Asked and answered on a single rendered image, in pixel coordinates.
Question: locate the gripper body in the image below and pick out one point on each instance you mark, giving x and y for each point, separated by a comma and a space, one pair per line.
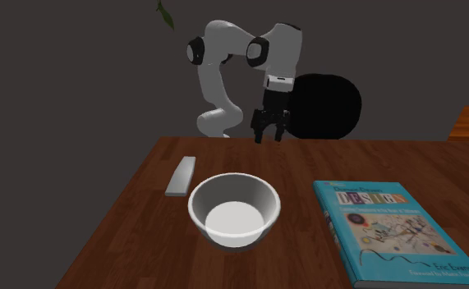
276, 102

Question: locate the black round object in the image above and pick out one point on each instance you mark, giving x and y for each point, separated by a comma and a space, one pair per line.
326, 106

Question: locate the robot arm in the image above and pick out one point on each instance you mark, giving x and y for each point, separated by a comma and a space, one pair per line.
214, 88

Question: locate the white bowl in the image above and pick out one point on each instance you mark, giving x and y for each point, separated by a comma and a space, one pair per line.
234, 212

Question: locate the teal book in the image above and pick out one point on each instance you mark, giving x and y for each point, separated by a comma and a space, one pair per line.
394, 228

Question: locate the grey flat remote control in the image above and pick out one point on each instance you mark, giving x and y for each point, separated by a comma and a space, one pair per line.
182, 176

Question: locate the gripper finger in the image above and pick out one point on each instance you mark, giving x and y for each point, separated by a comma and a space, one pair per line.
279, 127
259, 126

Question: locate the brown wooden table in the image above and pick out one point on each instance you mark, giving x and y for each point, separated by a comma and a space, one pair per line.
298, 160

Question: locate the green plant leaf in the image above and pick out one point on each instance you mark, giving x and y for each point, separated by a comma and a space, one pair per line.
166, 16

